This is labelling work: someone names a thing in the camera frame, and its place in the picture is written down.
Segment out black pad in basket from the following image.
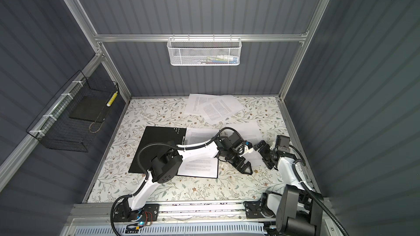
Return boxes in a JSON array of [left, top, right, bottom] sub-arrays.
[[69, 96, 110, 123]]

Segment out black wire basket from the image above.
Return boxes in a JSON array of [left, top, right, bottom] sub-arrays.
[[26, 73, 119, 153]]

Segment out grey folder with black inside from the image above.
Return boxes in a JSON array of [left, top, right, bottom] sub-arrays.
[[128, 126, 219, 179]]

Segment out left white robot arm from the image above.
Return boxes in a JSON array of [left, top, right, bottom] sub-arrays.
[[110, 127, 253, 222]]

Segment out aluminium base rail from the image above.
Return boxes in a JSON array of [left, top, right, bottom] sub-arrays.
[[65, 200, 275, 226]]

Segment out printed sheet near left arm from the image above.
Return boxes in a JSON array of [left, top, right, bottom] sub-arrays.
[[199, 95, 244, 124]]

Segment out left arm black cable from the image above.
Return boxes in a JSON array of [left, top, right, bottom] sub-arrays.
[[109, 127, 242, 236]]

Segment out white wire basket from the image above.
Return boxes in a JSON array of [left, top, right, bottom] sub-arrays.
[[167, 38, 242, 66]]

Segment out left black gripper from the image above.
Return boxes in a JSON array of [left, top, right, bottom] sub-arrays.
[[225, 147, 254, 173]]

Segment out pens in white basket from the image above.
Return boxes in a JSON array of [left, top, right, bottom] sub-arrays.
[[193, 55, 240, 64]]

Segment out yellow marker in black basket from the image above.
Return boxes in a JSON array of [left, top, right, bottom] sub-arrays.
[[106, 91, 119, 107]]

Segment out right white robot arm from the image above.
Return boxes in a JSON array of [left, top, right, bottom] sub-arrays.
[[254, 135, 323, 236]]

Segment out floral table mat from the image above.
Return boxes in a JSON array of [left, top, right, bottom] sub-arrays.
[[87, 96, 288, 203]]

